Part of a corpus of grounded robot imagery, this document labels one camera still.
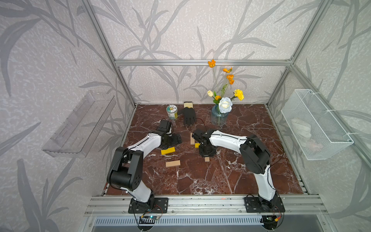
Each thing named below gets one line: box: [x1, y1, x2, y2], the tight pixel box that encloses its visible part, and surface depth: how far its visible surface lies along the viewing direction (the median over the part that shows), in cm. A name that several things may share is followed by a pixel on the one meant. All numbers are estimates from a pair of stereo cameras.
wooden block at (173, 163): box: [165, 159, 181, 168], surface depth 89 cm
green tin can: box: [166, 104, 179, 120], surface depth 110 cm
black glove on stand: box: [177, 101, 197, 127], surface depth 117 cm
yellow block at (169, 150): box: [160, 146, 176, 156], surface depth 95 cm
